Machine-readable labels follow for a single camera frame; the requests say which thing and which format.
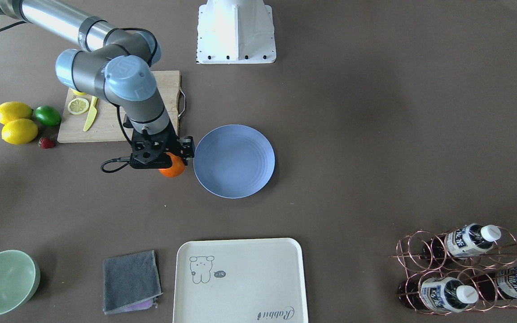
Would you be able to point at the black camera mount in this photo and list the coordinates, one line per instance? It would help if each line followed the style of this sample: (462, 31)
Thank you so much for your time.
(151, 154)

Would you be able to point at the green bowl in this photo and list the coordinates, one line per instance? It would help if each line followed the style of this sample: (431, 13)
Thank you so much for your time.
(19, 279)

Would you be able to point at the red strawberry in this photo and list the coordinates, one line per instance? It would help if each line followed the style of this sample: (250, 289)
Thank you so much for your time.
(46, 143)

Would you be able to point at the tea bottle back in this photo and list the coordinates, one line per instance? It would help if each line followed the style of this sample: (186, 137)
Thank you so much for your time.
(500, 285)

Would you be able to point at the yellow lemon outer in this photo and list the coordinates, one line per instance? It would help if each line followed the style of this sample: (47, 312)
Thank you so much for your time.
(19, 131)

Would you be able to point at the grey folded cloth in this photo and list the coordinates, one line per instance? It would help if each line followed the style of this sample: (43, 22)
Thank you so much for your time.
(130, 282)

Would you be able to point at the wooden cutting board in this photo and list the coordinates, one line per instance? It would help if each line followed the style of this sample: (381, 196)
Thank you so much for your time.
(105, 127)

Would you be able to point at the tea bottle front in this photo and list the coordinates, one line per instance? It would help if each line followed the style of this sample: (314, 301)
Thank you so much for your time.
(437, 295)

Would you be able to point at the tea bottle middle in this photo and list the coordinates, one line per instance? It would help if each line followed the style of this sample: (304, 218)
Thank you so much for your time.
(467, 241)

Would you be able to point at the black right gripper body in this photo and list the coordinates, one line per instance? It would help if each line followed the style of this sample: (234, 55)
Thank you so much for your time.
(186, 147)

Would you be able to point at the yellow lemon near lime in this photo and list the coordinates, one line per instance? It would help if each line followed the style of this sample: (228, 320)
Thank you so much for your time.
(12, 110)

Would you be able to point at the orange fruit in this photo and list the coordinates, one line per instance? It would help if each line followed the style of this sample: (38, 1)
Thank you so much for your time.
(173, 168)

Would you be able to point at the copper wire bottle rack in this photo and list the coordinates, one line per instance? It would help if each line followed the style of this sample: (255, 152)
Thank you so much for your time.
(501, 256)

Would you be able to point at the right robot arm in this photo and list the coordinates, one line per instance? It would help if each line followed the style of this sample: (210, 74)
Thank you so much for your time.
(111, 63)

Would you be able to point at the yellow plastic knife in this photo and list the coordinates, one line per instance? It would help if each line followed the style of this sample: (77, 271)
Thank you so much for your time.
(92, 113)

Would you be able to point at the green lime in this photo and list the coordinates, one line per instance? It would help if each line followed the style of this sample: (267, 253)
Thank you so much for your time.
(47, 115)

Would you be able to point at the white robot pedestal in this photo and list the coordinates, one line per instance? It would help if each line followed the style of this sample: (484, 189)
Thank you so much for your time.
(235, 32)

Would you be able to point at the tea bottle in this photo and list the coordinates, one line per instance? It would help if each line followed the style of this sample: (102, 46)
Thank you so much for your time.
(437, 295)
(467, 241)
(500, 285)

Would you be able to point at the lemon half beside knife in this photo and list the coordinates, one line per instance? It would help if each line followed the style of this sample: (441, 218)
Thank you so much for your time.
(78, 106)

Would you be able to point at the blue round plate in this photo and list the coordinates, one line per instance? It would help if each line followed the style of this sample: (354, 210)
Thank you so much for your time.
(234, 161)

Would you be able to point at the lemon half near board edge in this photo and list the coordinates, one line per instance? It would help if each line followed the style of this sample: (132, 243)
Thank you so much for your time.
(77, 93)

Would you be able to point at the cream rabbit tray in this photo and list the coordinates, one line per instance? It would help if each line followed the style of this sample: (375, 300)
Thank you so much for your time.
(240, 281)

